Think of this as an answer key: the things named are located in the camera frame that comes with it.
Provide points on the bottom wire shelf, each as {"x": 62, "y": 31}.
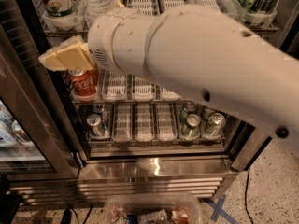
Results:
{"x": 131, "y": 142}

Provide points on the front right silver-green can bottom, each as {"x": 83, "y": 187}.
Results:
{"x": 214, "y": 125}

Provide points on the middle wire shelf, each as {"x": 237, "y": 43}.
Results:
{"x": 111, "y": 99}

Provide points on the rear green can bottom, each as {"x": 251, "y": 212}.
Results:
{"x": 187, "y": 109}

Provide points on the yellow foam padded gripper finger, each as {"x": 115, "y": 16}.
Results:
{"x": 72, "y": 54}

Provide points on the top wire shelf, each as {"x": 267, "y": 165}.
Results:
{"x": 259, "y": 31}

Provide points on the wire shelf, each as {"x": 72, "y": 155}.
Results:
{"x": 259, "y": 31}
{"x": 131, "y": 142}
{"x": 111, "y": 99}

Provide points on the stainless steel display fridge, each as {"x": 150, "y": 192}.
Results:
{"x": 204, "y": 171}

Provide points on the clear plastic water bottle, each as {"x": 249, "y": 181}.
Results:
{"x": 94, "y": 9}

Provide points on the rear right can bottom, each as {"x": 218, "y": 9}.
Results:
{"x": 206, "y": 113}

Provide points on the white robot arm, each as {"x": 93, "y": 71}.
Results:
{"x": 198, "y": 53}

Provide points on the open fridge door right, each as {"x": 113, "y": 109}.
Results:
{"x": 254, "y": 146}

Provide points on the clear plastic bin with items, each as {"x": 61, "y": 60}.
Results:
{"x": 156, "y": 208}

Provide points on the rear blue can bottom left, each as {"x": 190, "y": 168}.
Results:
{"x": 101, "y": 110}

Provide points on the front silver can bottom left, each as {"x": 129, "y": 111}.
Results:
{"x": 95, "y": 123}

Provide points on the front red cola can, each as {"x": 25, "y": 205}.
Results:
{"x": 84, "y": 82}

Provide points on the glass fridge door left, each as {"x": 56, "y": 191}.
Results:
{"x": 27, "y": 90}

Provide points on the front 7up bottle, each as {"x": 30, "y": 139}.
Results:
{"x": 57, "y": 0}

